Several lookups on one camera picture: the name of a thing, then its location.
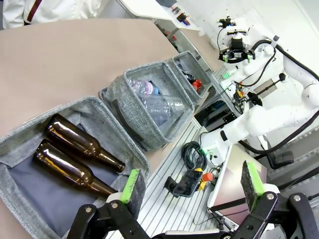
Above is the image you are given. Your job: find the grey fabric basket Can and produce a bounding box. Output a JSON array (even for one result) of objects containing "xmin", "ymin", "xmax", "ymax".
[{"xmin": 171, "ymin": 50, "xmax": 213, "ymax": 101}]

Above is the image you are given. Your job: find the person in white jacket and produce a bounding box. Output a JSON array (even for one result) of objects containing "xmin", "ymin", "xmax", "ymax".
[{"xmin": 2, "ymin": 0, "xmax": 103, "ymax": 30}]

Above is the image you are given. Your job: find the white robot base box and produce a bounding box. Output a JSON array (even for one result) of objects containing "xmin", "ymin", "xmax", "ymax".
[{"xmin": 200, "ymin": 131, "xmax": 225, "ymax": 167}]

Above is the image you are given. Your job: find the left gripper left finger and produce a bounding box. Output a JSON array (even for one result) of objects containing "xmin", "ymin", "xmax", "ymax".
[{"xmin": 65, "ymin": 168, "xmax": 152, "ymax": 239}]

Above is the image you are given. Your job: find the plastic bottle with purple label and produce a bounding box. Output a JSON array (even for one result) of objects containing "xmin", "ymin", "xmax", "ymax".
[{"xmin": 129, "ymin": 79, "xmax": 160, "ymax": 97}]

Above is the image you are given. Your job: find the black smartphone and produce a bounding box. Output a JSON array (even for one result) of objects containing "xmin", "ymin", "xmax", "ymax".
[{"xmin": 172, "ymin": 170, "xmax": 203, "ymax": 198}]

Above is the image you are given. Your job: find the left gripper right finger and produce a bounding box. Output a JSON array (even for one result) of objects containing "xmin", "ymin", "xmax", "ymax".
[{"xmin": 233, "ymin": 160, "xmax": 319, "ymax": 239}]

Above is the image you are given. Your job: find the dark blue Pepsi can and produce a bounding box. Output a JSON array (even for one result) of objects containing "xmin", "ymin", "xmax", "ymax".
[{"xmin": 180, "ymin": 70, "xmax": 195, "ymax": 83}]

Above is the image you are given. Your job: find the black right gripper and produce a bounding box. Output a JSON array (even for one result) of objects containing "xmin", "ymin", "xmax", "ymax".
[{"xmin": 218, "ymin": 36, "xmax": 256, "ymax": 63}]

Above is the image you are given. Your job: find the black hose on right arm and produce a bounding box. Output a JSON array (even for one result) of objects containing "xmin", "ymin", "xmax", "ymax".
[{"xmin": 251, "ymin": 38, "xmax": 319, "ymax": 83}]

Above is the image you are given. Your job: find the grey fabric basket Bottle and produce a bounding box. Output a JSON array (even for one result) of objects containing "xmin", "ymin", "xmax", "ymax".
[{"xmin": 0, "ymin": 96, "xmax": 152, "ymax": 239}]

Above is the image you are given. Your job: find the yellow red emergency stop button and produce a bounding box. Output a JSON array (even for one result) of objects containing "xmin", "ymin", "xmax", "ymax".
[{"xmin": 196, "ymin": 167, "xmax": 213, "ymax": 192}]

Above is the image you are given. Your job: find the coiled black cable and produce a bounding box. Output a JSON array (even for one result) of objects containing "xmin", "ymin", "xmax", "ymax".
[{"xmin": 181, "ymin": 141, "xmax": 208, "ymax": 170}]

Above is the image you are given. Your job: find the grey fabric basket Plastic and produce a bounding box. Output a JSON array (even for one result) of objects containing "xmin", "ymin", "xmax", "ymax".
[{"xmin": 99, "ymin": 60, "xmax": 195, "ymax": 152}]

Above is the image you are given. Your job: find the black phone holder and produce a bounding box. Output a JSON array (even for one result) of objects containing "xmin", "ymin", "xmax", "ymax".
[{"xmin": 164, "ymin": 176, "xmax": 180, "ymax": 193}]

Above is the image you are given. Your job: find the clear label-free plastic bottle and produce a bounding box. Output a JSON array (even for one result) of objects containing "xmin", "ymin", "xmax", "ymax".
[{"xmin": 138, "ymin": 93, "xmax": 185, "ymax": 125}]

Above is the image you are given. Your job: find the white side table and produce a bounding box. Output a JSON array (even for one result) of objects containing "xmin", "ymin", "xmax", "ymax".
[{"xmin": 116, "ymin": 0, "xmax": 203, "ymax": 32}]

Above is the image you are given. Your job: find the brown glass bottle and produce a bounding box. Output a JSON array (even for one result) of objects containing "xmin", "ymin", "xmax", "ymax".
[
  {"xmin": 32, "ymin": 139, "xmax": 118, "ymax": 198},
  {"xmin": 43, "ymin": 114, "xmax": 126, "ymax": 173}
]

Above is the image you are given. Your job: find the red drink can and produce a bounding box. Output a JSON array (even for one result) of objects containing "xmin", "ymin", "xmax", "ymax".
[{"xmin": 191, "ymin": 79, "xmax": 203, "ymax": 93}]

